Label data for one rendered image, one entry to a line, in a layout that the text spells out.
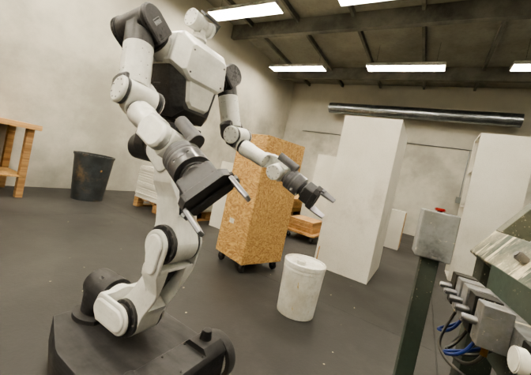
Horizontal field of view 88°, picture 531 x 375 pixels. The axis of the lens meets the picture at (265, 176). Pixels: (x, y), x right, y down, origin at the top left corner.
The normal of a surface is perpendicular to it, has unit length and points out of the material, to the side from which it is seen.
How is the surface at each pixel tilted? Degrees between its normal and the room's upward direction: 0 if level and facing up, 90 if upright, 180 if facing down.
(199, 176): 59
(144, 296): 90
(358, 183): 90
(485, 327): 90
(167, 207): 90
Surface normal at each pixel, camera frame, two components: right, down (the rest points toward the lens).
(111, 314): -0.50, -0.09
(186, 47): 0.26, -0.01
